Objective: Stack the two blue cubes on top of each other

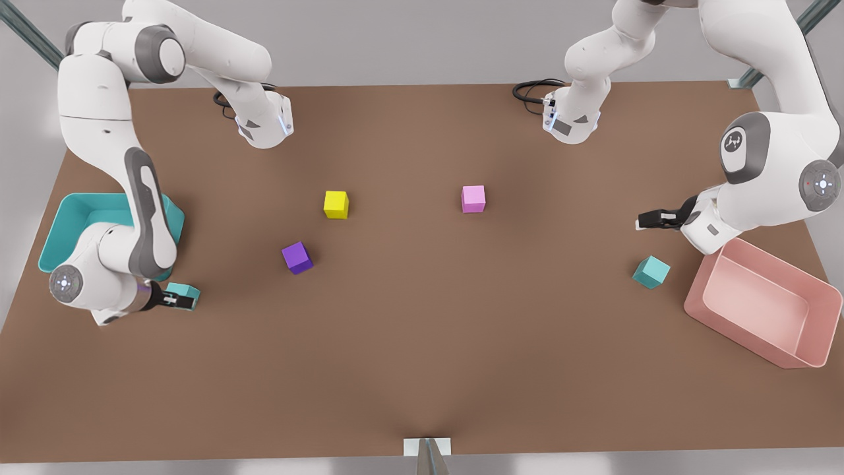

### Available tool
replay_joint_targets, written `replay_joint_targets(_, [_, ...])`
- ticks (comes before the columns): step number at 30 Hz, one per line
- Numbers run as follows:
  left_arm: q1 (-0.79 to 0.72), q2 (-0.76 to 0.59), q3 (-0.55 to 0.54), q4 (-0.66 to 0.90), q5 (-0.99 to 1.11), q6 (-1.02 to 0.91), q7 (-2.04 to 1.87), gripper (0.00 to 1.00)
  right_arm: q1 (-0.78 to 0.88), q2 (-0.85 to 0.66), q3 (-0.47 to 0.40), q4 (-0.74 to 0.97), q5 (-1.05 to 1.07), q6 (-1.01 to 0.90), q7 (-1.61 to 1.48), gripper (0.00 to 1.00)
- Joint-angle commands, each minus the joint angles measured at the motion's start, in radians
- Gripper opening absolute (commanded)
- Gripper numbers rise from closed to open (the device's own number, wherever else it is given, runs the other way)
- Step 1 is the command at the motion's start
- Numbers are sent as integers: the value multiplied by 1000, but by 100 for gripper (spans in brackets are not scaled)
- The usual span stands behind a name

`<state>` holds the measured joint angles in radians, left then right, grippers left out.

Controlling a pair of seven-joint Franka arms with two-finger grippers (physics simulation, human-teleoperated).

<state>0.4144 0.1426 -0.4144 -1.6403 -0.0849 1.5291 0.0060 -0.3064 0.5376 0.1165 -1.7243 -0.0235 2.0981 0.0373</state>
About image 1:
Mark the teal blue cube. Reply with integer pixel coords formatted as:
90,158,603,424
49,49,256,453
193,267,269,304
165,282,202,311
632,255,671,290

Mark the teal plastic bin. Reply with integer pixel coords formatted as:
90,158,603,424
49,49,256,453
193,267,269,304
38,192,186,282

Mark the pink plastic bin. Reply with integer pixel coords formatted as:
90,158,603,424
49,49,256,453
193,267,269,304
683,237,844,369

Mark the purple cube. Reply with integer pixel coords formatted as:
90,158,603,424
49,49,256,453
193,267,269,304
282,241,315,276

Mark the black cable loop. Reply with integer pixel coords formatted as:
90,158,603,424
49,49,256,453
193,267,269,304
512,79,569,108
212,82,278,121

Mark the silver frame post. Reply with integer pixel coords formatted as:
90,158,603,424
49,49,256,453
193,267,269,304
403,437,453,475
0,0,65,71
727,0,844,90

